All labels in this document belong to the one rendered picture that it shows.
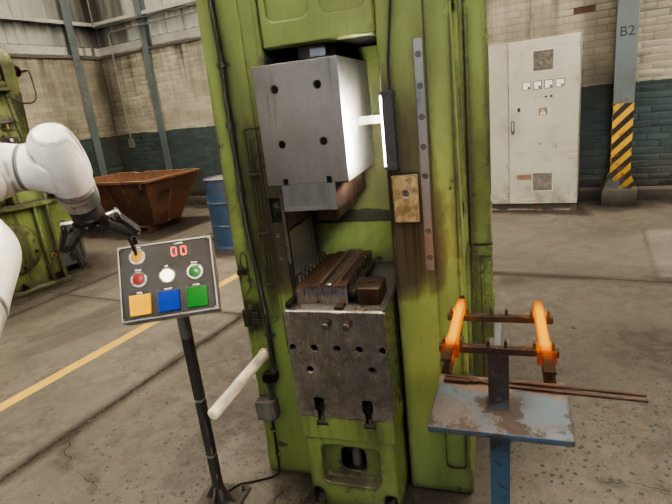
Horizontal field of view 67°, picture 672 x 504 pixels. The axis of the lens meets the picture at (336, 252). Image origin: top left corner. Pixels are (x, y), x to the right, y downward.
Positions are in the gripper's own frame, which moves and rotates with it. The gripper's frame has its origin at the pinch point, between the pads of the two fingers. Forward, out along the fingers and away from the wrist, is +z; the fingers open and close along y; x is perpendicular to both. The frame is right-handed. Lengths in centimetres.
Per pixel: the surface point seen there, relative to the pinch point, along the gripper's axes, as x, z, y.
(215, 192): 360, 334, 72
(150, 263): 27.4, 39.9, 6.4
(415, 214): 1, 20, 98
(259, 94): 45, -9, 57
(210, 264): 20, 40, 27
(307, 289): 0, 45, 57
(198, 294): 11.1, 44.3, 19.5
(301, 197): 19, 17, 62
